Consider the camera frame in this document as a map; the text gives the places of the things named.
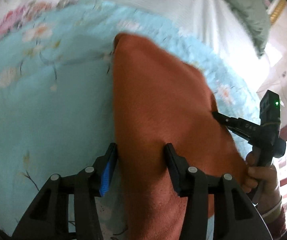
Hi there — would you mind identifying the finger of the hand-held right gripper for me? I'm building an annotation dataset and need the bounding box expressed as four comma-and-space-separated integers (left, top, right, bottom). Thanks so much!
212, 111, 243, 128
227, 126, 253, 144

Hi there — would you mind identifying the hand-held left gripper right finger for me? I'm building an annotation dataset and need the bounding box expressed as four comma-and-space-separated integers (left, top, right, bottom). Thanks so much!
164, 142, 274, 240

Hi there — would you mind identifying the person's right hand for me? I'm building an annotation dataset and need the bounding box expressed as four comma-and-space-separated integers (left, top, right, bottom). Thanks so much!
241, 152, 281, 207

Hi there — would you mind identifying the light blue floral blanket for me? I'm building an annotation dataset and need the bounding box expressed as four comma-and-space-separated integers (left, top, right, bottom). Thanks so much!
0, 0, 262, 240

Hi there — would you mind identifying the person's right forearm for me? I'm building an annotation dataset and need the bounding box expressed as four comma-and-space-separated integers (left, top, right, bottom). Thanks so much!
256, 196, 287, 232

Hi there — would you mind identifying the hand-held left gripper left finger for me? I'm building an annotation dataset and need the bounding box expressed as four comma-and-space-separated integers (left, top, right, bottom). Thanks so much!
12, 142, 119, 240

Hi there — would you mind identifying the green cloth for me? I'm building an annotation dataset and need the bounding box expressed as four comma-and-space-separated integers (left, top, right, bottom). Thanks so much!
209, 0, 272, 58

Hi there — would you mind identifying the white striped duvet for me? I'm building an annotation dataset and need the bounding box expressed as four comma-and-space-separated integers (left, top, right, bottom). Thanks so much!
66, 0, 271, 90

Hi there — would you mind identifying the gold framed picture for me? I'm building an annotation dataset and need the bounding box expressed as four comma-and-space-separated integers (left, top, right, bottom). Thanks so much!
246, 0, 287, 27

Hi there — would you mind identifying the orange knitted sweater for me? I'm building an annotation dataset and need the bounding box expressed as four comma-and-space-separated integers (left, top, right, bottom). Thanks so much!
111, 32, 249, 240

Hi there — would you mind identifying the white pink floral pillow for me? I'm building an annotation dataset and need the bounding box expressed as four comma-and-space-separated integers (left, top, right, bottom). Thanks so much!
0, 0, 79, 53

